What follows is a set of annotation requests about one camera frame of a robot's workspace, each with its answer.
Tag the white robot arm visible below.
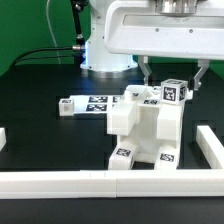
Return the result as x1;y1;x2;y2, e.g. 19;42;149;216
82;0;224;90

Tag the white cube nut with marker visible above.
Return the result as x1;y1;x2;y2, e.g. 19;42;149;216
161;79;188;105

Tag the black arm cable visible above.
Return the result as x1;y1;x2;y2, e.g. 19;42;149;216
9;0;88;69

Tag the white chair backrest frame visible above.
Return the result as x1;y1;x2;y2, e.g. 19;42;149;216
107;82;193;146

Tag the white marker base sheet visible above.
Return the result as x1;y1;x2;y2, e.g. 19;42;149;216
71;95;121;114

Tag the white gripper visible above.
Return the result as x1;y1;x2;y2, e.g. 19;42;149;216
104;0;224;91

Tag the white U-shaped fence frame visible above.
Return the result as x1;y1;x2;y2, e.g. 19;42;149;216
0;126;224;199

